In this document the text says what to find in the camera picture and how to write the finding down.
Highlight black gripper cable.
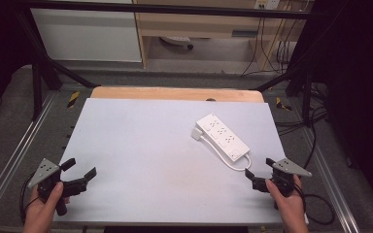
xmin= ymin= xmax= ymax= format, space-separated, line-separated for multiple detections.
xmin=18 ymin=173 xmax=42 ymax=225
xmin=292 ymin=183 xmax=336 ymax=226

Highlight black metal frame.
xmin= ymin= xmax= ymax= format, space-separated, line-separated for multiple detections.
xmin=11 ymin=1 xmax=320 ymax=121

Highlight person's left hand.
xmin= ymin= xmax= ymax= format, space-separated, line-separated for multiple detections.
xmin=23 ymin=181 xmax=71 ymax=229

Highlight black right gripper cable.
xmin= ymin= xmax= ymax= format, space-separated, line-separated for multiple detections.
xmin=292 ymin=183 xmax=336 ymax=226

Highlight white cabinet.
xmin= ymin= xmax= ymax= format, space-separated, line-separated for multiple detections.
xmin=30 ymin=0 xmax=143 ymax=63

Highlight black floor cables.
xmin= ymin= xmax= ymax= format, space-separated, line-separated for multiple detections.
xmin=274 ymin=82 xmax=329 ymax=137

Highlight light wooden desk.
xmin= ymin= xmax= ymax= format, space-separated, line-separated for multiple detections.
xmin=132 ymin=0 xmax=309 ymax=71

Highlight bundle of hanging black cables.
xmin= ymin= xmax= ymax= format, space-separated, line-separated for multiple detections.
xmin=240 ymin=16 xmax=297 ymax=78

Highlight white wall outlet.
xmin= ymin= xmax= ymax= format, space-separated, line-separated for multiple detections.
xmin=254 ymin=0 xmax=281 ymax=11

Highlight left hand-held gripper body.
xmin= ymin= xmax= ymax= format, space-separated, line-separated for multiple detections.
xmin=27 ymin=157 xmax=88 ymax=217

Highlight light wooden table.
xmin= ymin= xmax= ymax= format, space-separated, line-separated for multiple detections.
xmin=89 ymin=85 xmax=266 ymax=104

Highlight white power plug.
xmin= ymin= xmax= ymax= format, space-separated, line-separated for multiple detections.
xmin=190 ymin=127 xmax=204 ymax=141

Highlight aluminium rail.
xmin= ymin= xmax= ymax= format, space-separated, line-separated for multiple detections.
xmin=299 ymin=124 xmax=361 ymax=233
xmin=0 ymin=91 xmax=60 ymax=221

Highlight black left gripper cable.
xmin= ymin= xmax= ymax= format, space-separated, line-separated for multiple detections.
xmin=18 ymin=173 xmax=42 ymax=225

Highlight white power strip cable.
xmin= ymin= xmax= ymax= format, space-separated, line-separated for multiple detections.
xmin=199 ymin=135 xmax=253 ymax=172

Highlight white floor power strip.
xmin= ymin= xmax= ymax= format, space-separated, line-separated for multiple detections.
xmin=159 ymin=35 xmax=194 ymax=50

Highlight person's right hand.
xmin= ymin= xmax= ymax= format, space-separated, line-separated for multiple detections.
xmin=265 ymin=175 xmax=309 ymax=227

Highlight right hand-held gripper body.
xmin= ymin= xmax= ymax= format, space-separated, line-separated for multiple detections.
xmin=252 ymin=157 xmax=313 ymax=198

